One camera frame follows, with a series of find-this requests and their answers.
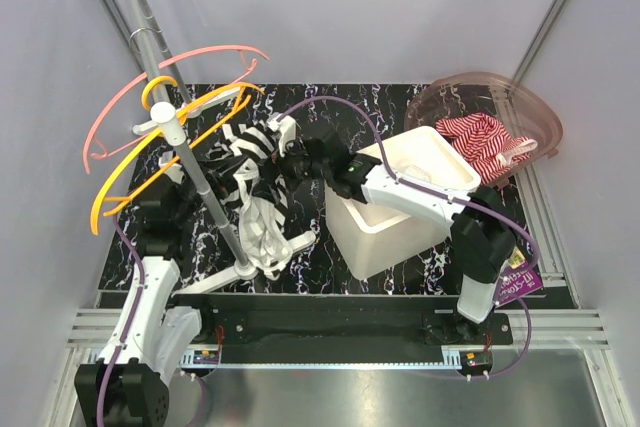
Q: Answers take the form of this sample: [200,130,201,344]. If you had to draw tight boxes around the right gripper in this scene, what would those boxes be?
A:
[251,131,331,206]

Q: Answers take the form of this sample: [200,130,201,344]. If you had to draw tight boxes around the black white striped tank top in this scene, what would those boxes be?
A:
[209,123,293,280]

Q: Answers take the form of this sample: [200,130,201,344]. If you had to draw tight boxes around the yellow plastic hanger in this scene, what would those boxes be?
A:
[88,75,266,238]

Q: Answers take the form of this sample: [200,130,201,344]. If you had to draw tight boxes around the pink plastic hanger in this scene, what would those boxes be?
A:
[83,45,272,174]

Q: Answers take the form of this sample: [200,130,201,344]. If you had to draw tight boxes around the red white striped tank top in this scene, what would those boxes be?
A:
[435,113,538,185]

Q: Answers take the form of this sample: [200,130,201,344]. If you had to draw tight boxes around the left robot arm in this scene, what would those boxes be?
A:
[74,165,216,426]

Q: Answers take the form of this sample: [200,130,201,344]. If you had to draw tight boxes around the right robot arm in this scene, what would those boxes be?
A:
[274,133,516,344]

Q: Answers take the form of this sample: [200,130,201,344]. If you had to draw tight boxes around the black marble pattern mat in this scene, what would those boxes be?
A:
[97,82,576,311]

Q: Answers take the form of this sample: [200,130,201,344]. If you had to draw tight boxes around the white clothes rack base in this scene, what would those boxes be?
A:
[151,102,316,294]

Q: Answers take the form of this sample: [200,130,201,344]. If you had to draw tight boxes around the grey clothes rack pole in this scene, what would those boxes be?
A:
[109,0,259,276]

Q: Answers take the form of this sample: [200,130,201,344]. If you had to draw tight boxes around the white foam box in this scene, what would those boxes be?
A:
[325,126,481,280]

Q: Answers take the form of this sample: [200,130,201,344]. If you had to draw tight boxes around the purple children's book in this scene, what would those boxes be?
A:
[494,247,543,307]

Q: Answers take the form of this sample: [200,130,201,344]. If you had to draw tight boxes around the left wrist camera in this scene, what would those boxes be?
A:
[158,154,184,183]

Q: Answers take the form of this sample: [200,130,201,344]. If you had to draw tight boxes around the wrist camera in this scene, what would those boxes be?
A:
[267,115,297,157]
[158,154,184,183]

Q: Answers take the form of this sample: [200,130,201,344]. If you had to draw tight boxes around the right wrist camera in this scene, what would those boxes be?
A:
[267,115,297,157]

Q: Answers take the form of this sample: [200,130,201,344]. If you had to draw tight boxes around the aluminium frame rail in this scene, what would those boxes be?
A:
[64,166,611,368]

